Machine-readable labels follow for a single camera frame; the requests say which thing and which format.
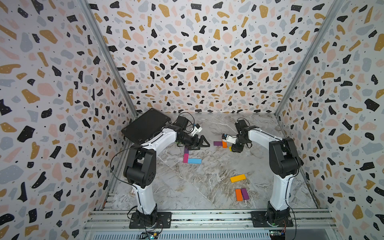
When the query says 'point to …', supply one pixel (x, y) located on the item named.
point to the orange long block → (224, 144)
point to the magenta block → (186, 156)
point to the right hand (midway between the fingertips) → (236, 145)
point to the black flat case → (146, 126)
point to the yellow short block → (230, 148)
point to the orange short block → (239, 196)
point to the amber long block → (237, 178)
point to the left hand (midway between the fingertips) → (205, 146)
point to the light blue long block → (194, 161)
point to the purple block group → (186, 151)
